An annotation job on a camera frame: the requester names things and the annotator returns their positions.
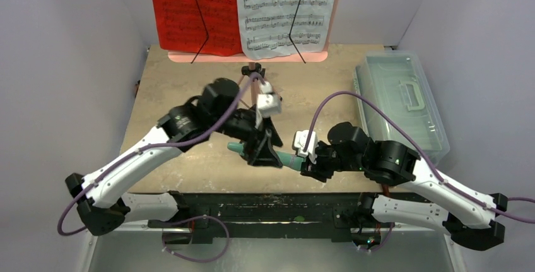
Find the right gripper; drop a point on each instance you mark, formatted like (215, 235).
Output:
(315, 165)

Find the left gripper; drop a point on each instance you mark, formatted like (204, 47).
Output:
(264, 153)

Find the teal toy microphone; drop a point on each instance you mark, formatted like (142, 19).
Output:
(287, 159)

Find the pink music stand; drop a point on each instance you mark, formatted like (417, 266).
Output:
(253, 67)

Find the white sheet music page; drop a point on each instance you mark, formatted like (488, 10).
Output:
(279, 28)

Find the red sheet music page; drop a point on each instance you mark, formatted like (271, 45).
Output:
(198, 26)

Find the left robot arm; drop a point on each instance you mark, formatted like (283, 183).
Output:
(102, 198)

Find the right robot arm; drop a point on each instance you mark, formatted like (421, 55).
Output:
(451, 208)

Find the clear plastic storage box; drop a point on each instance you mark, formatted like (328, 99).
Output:
(396, 83)

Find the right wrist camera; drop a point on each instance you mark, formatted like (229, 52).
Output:
(305, 144)

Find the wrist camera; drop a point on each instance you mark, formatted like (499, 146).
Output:
(305, 144)
(268, 102)

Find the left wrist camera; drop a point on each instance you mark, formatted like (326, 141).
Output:
(268, 102)

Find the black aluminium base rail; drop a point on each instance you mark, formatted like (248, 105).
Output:
(337, 216)

